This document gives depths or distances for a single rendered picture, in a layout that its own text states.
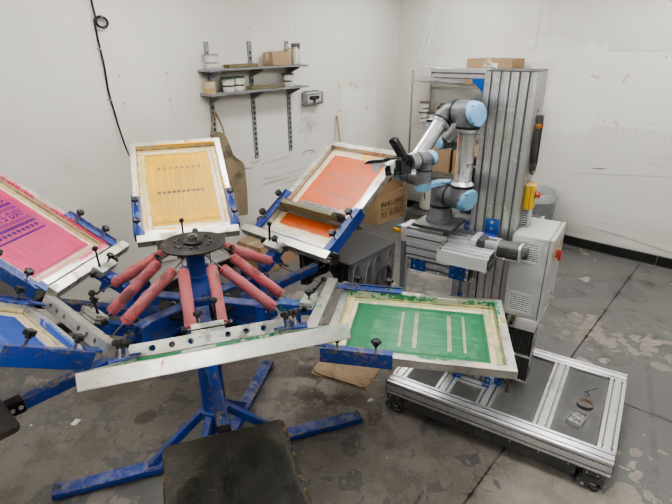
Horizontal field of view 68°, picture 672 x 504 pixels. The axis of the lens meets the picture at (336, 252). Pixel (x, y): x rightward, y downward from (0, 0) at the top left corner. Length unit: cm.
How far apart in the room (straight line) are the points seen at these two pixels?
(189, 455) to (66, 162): 291
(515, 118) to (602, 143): 329
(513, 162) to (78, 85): 308
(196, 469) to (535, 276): 191
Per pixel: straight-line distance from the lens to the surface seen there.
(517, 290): 286
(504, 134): 269
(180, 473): 173
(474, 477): 302
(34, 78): 414
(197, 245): 235
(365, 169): 305
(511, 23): 619
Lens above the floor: 217
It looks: 23 degrees down
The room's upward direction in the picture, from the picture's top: straight up
